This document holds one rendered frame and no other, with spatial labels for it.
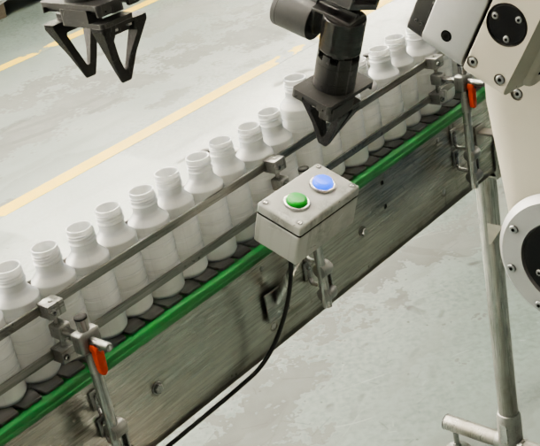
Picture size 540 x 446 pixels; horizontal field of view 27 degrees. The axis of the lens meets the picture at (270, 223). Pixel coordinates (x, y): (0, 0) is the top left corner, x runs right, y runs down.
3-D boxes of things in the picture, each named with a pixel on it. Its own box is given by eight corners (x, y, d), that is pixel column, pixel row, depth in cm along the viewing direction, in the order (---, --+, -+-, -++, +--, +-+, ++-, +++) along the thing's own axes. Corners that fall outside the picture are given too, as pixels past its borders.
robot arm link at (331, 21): (352, 25, 139) (376, 9, 143) (308, 4, 142) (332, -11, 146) (344, 71, 144) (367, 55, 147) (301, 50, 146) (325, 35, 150)
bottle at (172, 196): (165, 268, 169) (141, 171, 162) (203, 256, 171) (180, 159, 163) (175, 284, 164) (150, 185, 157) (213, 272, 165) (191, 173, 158)
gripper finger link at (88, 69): (96, 90, 126) (77, 11, 122) (57, 84, 130) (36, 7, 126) (140, 69, 130) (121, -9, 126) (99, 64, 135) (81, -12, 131)
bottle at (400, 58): (389, 131, 202) (378, 44, 194) (388, 119, 207) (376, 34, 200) (422, 126, 201) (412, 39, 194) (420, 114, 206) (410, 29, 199)
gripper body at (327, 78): (289, 98, 149) (296, 50, 144) (335, 72, 155) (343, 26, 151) (327, 119, 146) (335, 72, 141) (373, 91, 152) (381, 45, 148)
